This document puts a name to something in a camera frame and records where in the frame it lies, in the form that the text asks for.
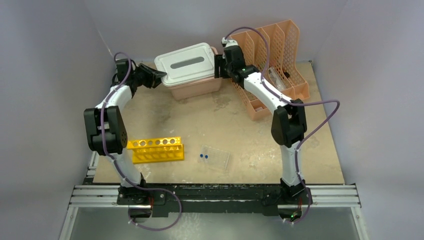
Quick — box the pink plastic bin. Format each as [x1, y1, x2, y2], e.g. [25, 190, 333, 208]
[166, 47, 223, 100]

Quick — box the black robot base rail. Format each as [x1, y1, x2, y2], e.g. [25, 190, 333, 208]
[117, 183, 312, 220]

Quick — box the yellow test tube rack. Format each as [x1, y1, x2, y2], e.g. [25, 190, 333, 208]
[127, 136, 185, 164]

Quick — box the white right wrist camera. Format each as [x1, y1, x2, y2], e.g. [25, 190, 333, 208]
[221, 37, 239, 48]

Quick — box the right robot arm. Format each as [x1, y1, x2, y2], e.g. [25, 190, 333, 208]
[214, 43, 307, 204]

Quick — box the aluminium frame rail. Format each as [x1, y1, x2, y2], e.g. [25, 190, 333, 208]
[68, 185, 120, 208]

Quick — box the white plastic bin lid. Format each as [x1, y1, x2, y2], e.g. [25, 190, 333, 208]
[154, 42, 215, 87]

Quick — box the peach mesh file organizer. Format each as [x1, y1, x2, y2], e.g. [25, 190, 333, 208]
[229, 19, 310, 100]

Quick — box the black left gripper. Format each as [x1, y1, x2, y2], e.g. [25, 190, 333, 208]
[131, 65, 167, 90]

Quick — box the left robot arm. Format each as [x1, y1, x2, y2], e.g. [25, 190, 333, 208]
[83, 59, 167, 205]

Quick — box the clear plastic well plate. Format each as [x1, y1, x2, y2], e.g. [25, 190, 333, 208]
[198, 145, 230, 171]

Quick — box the clear packet in organizer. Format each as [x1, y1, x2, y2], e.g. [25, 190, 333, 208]
[268, 67, 286, 92]

